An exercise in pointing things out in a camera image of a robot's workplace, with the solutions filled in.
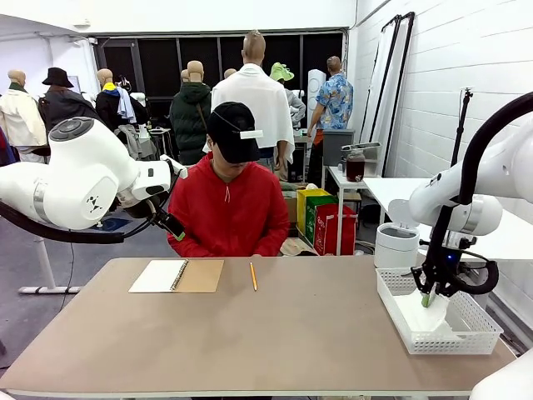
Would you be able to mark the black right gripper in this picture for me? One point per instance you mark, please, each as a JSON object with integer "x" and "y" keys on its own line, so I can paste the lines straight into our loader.
{"x": 419, "y": 277}

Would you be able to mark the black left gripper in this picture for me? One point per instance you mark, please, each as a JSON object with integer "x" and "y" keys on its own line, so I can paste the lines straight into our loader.
{"x": 170, "y": 223}

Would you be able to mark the spiral notebook brown cover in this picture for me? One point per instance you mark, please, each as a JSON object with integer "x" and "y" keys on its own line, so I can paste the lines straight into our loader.
{"x": 183, "y": 277}

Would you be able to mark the orange pencil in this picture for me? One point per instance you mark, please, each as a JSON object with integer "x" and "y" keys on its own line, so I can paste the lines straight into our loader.
{"x": 253, "y": 276}

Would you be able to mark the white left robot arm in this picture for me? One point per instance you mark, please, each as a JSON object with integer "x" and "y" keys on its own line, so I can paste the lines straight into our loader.
{"x": 83, "y": 179}

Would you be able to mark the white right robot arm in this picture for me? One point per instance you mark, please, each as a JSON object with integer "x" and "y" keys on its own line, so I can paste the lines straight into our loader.
{"x": 433, "y": 200}

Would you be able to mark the person's red hoodie torso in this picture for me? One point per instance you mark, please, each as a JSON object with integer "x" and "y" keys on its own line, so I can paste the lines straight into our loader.
{"x": 233, "y": 221}

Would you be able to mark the white perforated plastic basket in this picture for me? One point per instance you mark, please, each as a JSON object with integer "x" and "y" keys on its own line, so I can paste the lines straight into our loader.
{"x": 479, "y": 333}

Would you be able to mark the white round trash bin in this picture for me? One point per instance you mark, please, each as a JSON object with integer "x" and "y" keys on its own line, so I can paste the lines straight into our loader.
{"x": 393, "y": 246}

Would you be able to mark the person's blurred head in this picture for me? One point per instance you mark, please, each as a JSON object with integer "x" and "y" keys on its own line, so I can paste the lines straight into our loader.
{"x": 227, "y": 168}

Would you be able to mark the brown cardboard box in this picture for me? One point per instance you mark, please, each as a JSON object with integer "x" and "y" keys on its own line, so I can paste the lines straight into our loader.
{"x": 291, "y": 208}

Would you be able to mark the large white side table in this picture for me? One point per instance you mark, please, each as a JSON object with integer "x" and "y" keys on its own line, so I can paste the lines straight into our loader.
{"x": 391, "y": 187}

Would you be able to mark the beige cloth bag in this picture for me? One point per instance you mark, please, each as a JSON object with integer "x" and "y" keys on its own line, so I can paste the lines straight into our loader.
{"x": 297, "y": 248}

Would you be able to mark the mannequin in dark green puffer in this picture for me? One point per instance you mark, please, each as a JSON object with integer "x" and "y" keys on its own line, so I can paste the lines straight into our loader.
{"x": 187, "y": 116}

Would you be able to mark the black baseball cap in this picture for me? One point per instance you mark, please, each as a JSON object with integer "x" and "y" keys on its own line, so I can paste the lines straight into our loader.
{"x": 233, "y": 129}

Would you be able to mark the yellow shopping bag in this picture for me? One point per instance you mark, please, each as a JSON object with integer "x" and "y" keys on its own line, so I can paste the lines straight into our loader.
{"x": 310, "y": 196}

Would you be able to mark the white desk leg base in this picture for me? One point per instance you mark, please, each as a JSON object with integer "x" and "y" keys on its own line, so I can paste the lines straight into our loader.
{"x": 46, "y": 266}

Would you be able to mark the green shopping bag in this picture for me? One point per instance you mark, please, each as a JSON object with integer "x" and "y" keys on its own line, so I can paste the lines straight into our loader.
{"x": 320, "y": 208}

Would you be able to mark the mannequin with yellow blue collar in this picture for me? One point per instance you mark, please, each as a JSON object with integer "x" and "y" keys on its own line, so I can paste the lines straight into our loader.
{"x": 110, "y": 104}

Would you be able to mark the glass jar brown liquid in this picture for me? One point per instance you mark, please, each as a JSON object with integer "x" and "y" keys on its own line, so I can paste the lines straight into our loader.
{"x": 355, "y": 166}

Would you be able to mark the small white metal stand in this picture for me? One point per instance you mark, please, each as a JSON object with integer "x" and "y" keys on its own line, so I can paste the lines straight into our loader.
{"x": 337, "y": 175}

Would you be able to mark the bare mannequin head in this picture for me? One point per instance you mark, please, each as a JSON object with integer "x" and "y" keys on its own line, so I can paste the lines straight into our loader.
{"x": 230, "y": 73}
{"x": 185, "y": 76}

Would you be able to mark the mannequin draped in white cloth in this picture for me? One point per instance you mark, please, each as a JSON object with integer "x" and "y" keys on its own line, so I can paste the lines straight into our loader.
{"x": 266, "y": 100}

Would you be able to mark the grey metal bar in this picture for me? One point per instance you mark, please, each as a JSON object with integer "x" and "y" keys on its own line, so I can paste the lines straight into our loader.
{"x": 362, "y": 146}

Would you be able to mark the mannequin with black hat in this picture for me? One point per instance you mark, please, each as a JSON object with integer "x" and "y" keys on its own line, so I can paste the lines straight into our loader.
{"x": 62, "y": 104}

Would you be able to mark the black tripod stand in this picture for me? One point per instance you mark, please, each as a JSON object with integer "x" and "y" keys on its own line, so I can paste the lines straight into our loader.
{"x": 463, "y": 121}

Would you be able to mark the mannequin with green hat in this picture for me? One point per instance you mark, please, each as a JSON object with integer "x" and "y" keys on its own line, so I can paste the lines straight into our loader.
{"x": 281, "y": 73}

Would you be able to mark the mannequin in cream jacket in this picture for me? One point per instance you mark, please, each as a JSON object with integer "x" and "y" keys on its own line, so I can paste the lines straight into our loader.
{"x": 18, "y": 116}

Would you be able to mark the mannequin in hawaiian shirt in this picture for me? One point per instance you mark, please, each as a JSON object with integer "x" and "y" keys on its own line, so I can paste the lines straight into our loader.
{"x": 335, "y": 100}

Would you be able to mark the black framed white panel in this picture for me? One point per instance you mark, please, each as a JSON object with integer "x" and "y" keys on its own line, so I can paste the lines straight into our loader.
{"x": 381, "y": 83}
{"x": 401, "y": 83}

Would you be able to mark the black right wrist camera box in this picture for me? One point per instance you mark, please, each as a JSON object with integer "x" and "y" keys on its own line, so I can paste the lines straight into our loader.
{"x": 451, "y": 260}

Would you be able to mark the white head-mounted camera box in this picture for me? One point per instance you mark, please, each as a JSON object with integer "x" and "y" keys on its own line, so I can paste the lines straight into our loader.
{"x": 251, "y": 134}

